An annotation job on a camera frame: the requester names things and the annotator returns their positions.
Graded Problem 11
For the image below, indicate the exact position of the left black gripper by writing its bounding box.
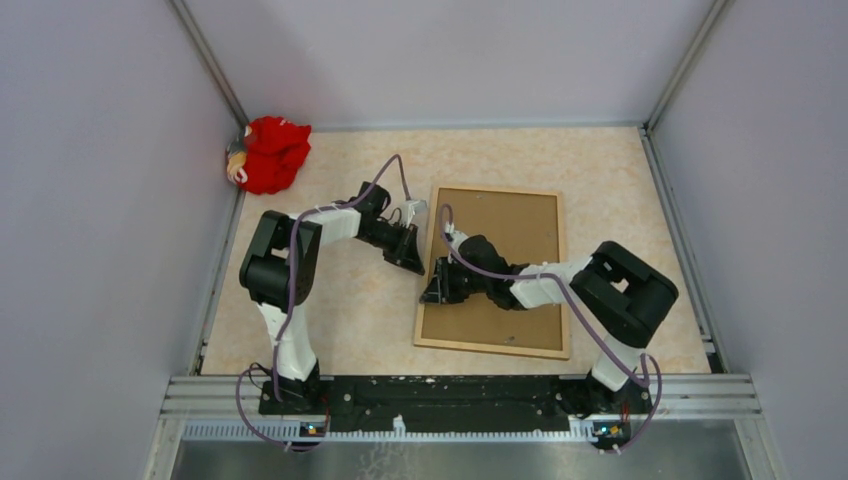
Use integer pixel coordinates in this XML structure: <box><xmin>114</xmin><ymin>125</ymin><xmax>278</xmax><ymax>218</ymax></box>
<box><xmin>360</xmin><ymin>220</ymin><xmax>425</xmax><ymax>275</ymax></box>

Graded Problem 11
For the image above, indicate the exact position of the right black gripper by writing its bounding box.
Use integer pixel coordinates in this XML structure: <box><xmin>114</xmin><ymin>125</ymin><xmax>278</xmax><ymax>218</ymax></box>
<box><xmin>420</xmin><ymin>256</ymin><xmax>491</xmax><ymax>305</ymax></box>

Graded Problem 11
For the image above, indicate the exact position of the wooden picture frame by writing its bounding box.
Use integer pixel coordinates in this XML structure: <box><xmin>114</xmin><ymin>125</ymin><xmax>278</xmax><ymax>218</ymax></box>
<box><xmin>413</xmin><ymin>184</ymin><xmax>572</xmax><ymax>361</ymax></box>

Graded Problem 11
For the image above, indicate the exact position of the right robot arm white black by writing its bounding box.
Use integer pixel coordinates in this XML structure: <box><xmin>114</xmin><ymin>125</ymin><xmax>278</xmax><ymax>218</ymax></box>
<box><xmin>419</xmin><ymin>233</ymin><xmax>679</xmax><ymax>418</ymax></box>

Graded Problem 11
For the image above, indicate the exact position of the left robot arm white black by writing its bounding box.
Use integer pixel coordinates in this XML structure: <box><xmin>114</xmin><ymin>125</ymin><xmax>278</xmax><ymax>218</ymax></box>
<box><xmin>239</xmin><ymin>182</ymin><xmax>427</xmax><ymax>415</ymax></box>

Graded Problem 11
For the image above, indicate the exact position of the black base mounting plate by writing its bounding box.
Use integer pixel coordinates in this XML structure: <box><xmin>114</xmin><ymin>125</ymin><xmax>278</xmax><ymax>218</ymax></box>
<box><xmin>258</xmin><ymin>375</ymin><xmax>652</xmax><ymax>433</ymax></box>

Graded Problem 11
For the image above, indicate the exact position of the red cloth doll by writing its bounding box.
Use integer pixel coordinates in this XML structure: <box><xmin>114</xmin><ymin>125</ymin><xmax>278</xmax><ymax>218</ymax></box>
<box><xmin>226</xmin><ymin>116</ymin><xmax>312</xmax><ymax>195</ymax></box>

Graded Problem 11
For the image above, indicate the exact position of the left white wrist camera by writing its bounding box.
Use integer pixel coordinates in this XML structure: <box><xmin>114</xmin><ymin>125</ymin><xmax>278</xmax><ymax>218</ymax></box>
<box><xmin>399</xmin><ymin>199</ymin><xmax>428</xmax><ymax>227</ymax></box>

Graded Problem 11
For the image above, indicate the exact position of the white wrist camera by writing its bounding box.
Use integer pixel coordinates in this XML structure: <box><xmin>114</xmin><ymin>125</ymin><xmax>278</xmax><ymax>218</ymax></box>
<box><xmin>443</xmin><ymin>222</ymin><xmax>468</xmax><ymax>249</ymax></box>
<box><xmin>399</xmin><ymin>199</ymin><xmax>428</xmax><ymax>227</ymax></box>

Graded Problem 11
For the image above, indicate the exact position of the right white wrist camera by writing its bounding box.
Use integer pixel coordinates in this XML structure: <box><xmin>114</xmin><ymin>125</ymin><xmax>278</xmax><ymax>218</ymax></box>
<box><xmin>443</xmin><ymin>222</ymin><xmax>468</xmax><ymax>249</ymax></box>

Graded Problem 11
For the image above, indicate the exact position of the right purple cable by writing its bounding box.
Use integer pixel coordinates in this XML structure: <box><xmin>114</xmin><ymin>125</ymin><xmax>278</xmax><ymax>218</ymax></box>
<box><xmin>439</xmin><ymin>203</ymin><xmax>664</xmax><ymax>454</ymax></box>

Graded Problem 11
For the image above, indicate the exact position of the purple cable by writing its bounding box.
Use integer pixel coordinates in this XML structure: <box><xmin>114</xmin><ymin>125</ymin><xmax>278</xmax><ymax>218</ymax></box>
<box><xmin>439</xmin><ymin>203</ymin><xmax>664</xmax><ymax>454</ymax></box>
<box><xmin>235</xmin><ymin>154</ymin><xmax>413</xmax><ymax>454</ymax></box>

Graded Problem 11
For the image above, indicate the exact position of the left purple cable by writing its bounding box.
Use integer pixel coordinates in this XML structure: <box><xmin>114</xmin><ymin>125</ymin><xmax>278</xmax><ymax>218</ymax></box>
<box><xmin>235</xmin><ymin>154</ymin><xmax>413</xmax><ymax>454</ymax></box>

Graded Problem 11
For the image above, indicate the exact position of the aluminium front rail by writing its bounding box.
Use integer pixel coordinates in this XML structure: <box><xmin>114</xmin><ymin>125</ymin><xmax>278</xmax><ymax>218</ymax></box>
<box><xmin>142</xmin><ymin>374</ymin><xmax>788</xmax><ymax>479</ymax></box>

